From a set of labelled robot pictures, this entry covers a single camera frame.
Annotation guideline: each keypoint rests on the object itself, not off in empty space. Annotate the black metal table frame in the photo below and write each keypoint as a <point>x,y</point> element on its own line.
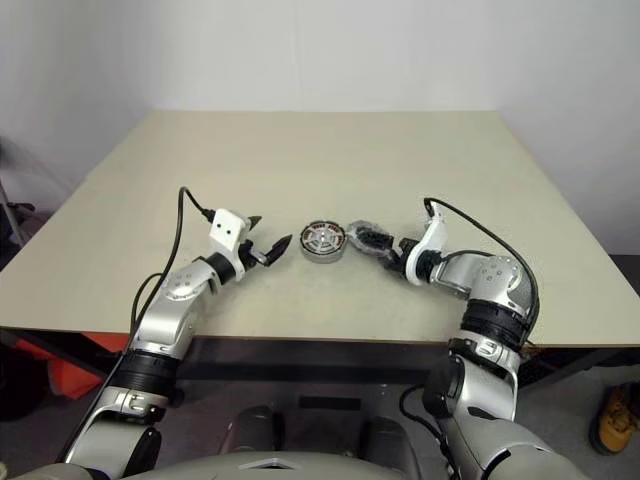
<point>575,361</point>

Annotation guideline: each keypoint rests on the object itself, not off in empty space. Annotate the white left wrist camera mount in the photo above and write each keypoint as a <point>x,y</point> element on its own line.
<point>227,227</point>

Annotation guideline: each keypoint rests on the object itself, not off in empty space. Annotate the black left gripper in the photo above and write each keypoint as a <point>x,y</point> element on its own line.
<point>248,255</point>

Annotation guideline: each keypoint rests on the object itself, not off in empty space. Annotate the black flat floor plate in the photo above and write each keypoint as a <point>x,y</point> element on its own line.
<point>330,403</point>

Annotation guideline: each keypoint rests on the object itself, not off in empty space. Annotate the grey metal stand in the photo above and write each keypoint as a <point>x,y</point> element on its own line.
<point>11,215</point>

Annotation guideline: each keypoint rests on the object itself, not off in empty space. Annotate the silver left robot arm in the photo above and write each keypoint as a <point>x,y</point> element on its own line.
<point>165,320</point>

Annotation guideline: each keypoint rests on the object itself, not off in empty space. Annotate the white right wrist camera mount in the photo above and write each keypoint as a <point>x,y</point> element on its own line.
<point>430,240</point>

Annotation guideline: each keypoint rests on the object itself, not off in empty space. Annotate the orange bag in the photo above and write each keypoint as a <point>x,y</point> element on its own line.
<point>70,380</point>

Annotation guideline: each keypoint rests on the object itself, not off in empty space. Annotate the tan work boot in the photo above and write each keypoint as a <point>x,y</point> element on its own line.
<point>615,420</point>

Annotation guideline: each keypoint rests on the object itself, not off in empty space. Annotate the dark rounded shape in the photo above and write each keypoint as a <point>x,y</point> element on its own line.
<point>387,435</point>
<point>255,430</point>

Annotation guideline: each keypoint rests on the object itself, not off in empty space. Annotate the grey robot torso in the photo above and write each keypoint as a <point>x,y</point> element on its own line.
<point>225,470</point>

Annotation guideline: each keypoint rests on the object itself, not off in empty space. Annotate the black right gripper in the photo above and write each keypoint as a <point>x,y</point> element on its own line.
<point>399,257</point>

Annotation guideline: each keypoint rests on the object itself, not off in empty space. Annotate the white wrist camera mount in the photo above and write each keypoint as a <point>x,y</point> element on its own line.
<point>227,227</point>
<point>430,240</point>

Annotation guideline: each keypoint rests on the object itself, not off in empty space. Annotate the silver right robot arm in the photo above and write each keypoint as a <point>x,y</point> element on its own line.
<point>490,280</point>

